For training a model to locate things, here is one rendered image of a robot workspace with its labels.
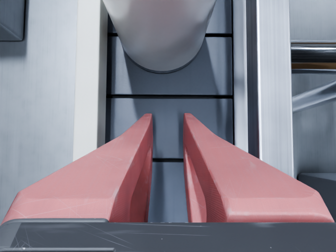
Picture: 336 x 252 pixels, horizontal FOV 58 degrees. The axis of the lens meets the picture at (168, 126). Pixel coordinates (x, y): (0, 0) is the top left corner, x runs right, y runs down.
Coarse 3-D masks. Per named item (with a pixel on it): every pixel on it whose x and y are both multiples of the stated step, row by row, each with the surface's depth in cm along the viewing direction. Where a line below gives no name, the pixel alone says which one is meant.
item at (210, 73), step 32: (224, 0) 19; (224, 32) 19; (128, 64) 18; (192, 64) 18; (224, 64) 18; (128, 96) 19; (160, 96) 19; (192, 96) 19; (160, 128) 18; (224, 128) 18; (160, 160) 19; (160, 192) 18
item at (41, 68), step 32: (32, 0) 24; (64, 0) 24; (320, 0) 24; (32, 32) 24; (64, 32) 24; (320, 32) 24; (0, 64) 24; (32, 64) 24; (64, 64) 24; (0, 96) 23; (32, 96) 23; (64, 96) 23; (0, 128) 23; (32, 128) 23; (64, 128) 23; (320, 128) 23; (0, 160) 23; (32, 160) 23; (64, 160) 23; (320, 160) 23; (0, 192) 23
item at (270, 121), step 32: (256, 0) 10; (288, 0) 10; (256, 32) 10; (288, 32) 10; (256, 64) 10; (288, 64) 10; (256, 96) 10; (288, 96) 10; (256, 128) 10; (288, 128) 10; (288, 160) 10
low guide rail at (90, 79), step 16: (80, 0) 15; (96, 0) 15; (80, 16) 15; (96, 16) 15; (80, 32) 15; (96, 32) 15; (80, 48) 15; (96, 48) 15; (80, 64) 15; (96, 64) 15; (80, 80) 15; (96, 80) 15; (80, 96) 15; (96, 96) 15; (80, 112) 15; (96, 112) 15; (80, 128) 15; (96, 128) 15; (80, 144) 15; (96, 144) 15
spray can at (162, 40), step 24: (120, 0) 10; (144, 0) 10; (168, 0) 10; (192, 0) 10; (120, 24) 13; (144, 24) 11; (168, 24) 11; (192, 24) 12; (144, 48) 14; (168, 48) 14; (192, 48) 16
